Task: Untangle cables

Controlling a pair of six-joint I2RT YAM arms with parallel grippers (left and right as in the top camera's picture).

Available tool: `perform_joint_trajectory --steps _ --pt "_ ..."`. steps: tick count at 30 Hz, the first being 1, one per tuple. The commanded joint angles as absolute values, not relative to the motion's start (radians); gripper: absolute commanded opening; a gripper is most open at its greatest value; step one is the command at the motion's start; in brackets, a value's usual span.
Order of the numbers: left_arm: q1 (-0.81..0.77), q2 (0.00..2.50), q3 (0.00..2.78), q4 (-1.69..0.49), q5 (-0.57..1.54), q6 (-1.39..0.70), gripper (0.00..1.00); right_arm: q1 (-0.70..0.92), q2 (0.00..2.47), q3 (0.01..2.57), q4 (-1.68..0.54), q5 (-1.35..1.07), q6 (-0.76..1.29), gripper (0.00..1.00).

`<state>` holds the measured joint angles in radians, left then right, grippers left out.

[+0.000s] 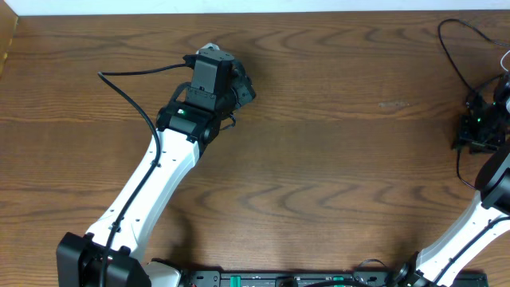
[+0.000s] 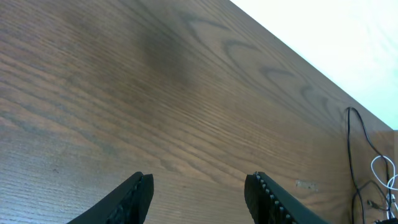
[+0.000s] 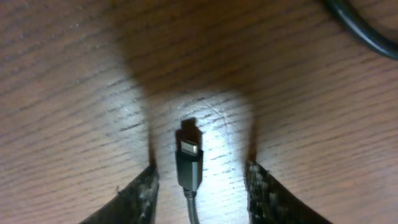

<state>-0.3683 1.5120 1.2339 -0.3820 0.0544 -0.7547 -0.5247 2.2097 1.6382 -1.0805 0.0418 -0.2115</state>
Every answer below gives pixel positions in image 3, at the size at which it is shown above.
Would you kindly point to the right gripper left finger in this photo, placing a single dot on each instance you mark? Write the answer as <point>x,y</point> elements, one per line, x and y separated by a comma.
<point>135,204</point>

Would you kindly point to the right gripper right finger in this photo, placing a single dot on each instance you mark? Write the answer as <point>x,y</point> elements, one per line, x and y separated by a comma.
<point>270,202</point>

